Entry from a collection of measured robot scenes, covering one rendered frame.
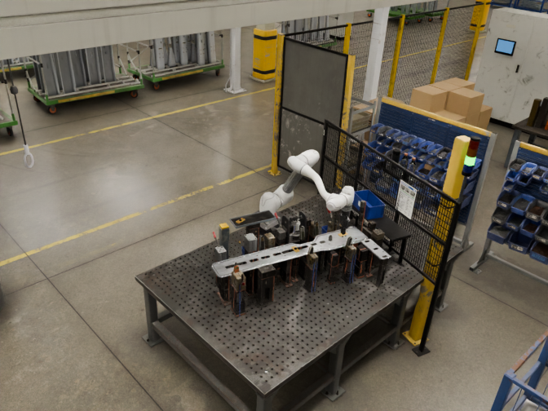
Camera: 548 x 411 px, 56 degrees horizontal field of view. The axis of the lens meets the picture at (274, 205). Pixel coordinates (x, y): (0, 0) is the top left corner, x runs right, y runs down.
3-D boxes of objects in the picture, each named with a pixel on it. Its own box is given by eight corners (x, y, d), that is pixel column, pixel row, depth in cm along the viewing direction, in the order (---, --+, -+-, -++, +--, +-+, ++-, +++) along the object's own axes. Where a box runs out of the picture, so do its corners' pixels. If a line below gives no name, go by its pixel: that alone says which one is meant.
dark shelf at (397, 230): (391, 243, 438) (391, 240, 436) (333, 195, 506) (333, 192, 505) (411, 237, 447) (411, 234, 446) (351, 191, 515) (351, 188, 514)
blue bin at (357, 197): (367, 219, 464) (369, 207, 457) (351, 203, 488) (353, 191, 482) (383, 217, 469) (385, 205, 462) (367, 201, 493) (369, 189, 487)
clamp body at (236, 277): (236, 319, 393) (236, 281, 375) (228, 307, 404) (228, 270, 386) (249, 315, 397) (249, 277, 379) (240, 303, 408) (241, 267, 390)
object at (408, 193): (411, 221, 443) (417, 189, 427) (394, 209, 460) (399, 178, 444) (413, 220, 443) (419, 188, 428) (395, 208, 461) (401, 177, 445)
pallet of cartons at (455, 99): (442, 167, 812) (457, 103, 760) (400, 149, 864) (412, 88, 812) (482, 149, 881) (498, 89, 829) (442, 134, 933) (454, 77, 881)
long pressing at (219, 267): (220, 280, 386) (220, 279, 385) (209, 264, 403) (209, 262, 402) (369, 239, 443) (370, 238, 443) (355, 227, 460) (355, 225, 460)
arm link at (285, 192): (267, 199, 509) (281, 191, 522) (277, 211, 505) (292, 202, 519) (298, 150, 451) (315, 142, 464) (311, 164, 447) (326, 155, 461)
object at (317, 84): (343, 205, 693) (363, 55, 593) (337, 209, 684) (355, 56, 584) (275, 170, 775) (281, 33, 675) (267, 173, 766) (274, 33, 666)
